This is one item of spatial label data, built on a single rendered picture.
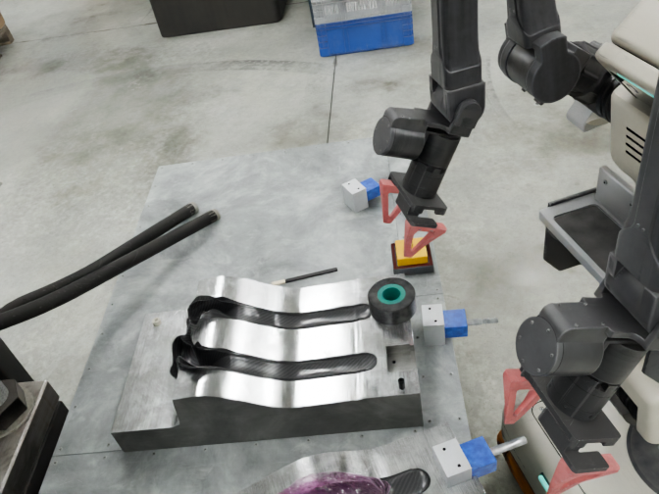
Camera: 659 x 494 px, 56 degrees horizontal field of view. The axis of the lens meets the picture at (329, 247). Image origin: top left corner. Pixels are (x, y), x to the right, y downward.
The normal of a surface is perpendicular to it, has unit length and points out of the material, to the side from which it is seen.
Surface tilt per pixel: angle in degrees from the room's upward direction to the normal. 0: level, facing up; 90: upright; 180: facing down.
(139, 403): 0
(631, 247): 90
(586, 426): 27
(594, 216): 0
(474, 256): 0
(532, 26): 78
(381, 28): 91
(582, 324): 22
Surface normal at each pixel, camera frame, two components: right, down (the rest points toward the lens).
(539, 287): -0.15, -0.74
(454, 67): 0.18, 0.40
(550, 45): 0.28, 0.60
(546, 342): -0.91, -0.07
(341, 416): 0.00, 0.66
